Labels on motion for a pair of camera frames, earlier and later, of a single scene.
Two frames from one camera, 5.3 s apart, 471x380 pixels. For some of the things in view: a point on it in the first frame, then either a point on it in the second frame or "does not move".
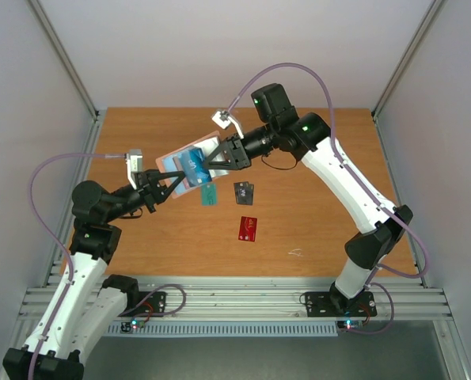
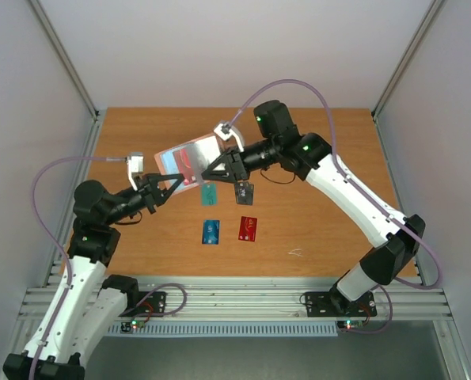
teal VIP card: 209,195 does not move
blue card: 192,164 -> 210,232
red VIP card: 248,229 does not move
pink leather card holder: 191,160 does not move
